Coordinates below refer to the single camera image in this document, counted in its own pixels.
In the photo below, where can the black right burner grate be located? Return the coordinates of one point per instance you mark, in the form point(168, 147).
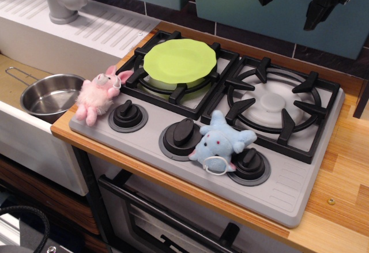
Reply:
point(292, 113)

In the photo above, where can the white toy sink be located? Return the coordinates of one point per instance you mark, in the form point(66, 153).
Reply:
point(100, 37)

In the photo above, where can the grey toy stove top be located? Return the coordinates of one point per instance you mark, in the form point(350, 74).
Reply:
point(282, 198)

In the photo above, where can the pink stuffed pig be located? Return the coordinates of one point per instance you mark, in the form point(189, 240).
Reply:
point(96, 96)

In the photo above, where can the black burner grate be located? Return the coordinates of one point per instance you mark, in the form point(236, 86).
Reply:
point(292, 113)
point(172, 100)

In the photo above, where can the black stove knob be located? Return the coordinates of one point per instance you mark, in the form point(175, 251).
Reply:
point(128, 117)
point(179, 139)
point(252, 168)

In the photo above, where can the steel pot with handle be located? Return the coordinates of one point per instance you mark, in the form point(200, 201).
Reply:
point(50, 97)

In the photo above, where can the black right stove knob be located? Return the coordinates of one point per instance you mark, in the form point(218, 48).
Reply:
point(252, 168)

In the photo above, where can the toy oven door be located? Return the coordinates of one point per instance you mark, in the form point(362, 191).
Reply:
point(204, 238)

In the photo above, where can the blue stuffed hippo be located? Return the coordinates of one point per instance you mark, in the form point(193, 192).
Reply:
point(219, 142)

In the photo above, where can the black left burner grate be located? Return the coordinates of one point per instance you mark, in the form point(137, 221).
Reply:
point(172, 100)

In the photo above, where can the green plastic plate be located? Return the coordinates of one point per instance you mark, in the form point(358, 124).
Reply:
point(179, 61)

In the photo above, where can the black middle stove knob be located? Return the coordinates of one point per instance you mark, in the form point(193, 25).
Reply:
point(179, 139)

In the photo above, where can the black left stove knob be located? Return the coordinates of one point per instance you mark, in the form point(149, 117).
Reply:
point(128, 117)

